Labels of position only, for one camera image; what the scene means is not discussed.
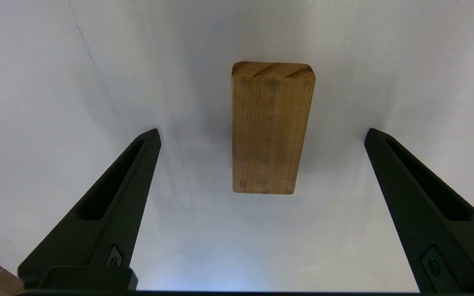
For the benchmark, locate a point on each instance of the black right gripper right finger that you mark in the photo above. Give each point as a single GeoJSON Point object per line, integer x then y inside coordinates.
{"type": "Point", "coordinates": [434, 230]}

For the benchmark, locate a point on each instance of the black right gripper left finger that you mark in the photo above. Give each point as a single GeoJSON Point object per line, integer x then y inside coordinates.
{"type": "Point", "coordinates": [109, 222]}

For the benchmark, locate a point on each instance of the rectangular wooden building block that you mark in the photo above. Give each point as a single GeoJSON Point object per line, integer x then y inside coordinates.
{"type": "Point", "coordinates": [270, 131]}

